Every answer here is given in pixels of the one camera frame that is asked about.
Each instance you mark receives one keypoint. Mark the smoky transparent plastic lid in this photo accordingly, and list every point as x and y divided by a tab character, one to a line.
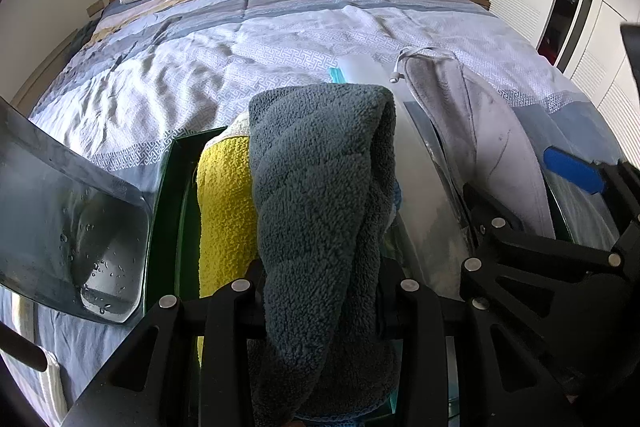
65	217

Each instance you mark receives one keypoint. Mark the clear zip plastic bag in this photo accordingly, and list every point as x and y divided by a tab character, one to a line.
430	187

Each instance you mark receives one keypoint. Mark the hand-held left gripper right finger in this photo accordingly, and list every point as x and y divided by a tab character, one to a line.
395	302

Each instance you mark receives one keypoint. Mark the dark rounded bar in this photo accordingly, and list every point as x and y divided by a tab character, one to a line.
22	347

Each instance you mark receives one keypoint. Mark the wall switch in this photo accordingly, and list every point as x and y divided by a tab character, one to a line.
95	8

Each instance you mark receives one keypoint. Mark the green storage box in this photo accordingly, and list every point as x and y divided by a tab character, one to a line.
182	207

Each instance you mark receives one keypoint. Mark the striped patchwork quilt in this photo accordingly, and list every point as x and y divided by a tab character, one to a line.
240	37

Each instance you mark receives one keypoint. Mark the yellow towel with white trim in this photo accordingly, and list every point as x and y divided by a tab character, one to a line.
225	207

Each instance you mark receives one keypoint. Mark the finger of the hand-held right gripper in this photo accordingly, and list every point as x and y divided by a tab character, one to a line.
550	262
570	164

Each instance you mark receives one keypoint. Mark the dark grey fleece towel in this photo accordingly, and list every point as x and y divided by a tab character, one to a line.
320	187

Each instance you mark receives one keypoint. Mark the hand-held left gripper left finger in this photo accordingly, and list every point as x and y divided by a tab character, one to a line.
252	302

